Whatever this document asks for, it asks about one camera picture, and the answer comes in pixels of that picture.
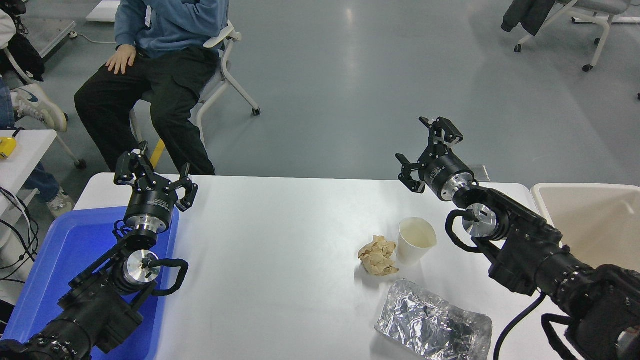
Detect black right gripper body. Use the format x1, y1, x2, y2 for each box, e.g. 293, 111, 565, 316
419, 151, 471, 201

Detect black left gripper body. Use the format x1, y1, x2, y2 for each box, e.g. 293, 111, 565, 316
124, 177, 180, 226

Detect white paper cup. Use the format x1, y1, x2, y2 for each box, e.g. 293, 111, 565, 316
396, 217, 438, 266

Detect crumpled tan paper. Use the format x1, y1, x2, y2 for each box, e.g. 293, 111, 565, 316
357, 235, 400, 277

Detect seated person's right hand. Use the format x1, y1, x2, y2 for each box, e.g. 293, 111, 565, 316
106, 44, 137, 76

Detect blue plastic tray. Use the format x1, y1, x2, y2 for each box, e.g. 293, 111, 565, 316
2, 206, 181, 360

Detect seated person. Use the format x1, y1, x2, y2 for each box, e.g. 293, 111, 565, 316
74, 0, 231, 176

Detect white side table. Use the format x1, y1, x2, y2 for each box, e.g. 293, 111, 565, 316
0, 130, 58, 201

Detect person with white shoes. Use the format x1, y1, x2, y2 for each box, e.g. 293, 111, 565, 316
0, 7, 76, 219

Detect white office chair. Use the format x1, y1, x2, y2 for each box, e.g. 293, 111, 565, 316
130, 20, 262, 151

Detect silver foil tray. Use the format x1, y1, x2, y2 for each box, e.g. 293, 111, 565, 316
374, 279, 493, 360

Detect dark jacket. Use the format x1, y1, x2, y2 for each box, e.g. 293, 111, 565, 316
501, 0, 557, 37

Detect black garment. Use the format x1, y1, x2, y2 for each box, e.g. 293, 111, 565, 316
0, 32, 46, 83

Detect large pale bin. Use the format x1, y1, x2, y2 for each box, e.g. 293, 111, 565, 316
530, 182, 640, 273

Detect white chair with grey seat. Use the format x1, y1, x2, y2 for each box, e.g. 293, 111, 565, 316
514, 0, 640, 72

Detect black cables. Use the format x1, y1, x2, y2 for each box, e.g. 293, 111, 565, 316
0, 187, 40, 285

